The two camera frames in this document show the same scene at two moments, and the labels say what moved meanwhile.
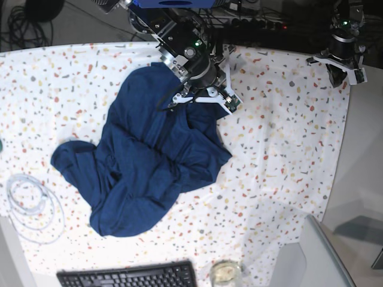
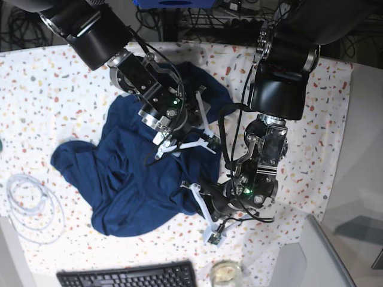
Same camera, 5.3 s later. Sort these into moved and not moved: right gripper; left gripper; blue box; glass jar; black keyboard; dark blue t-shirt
Moved: right gripper; left gripper
Not moved: blue box; black keyboard; glass jar; dark blue t-shirt
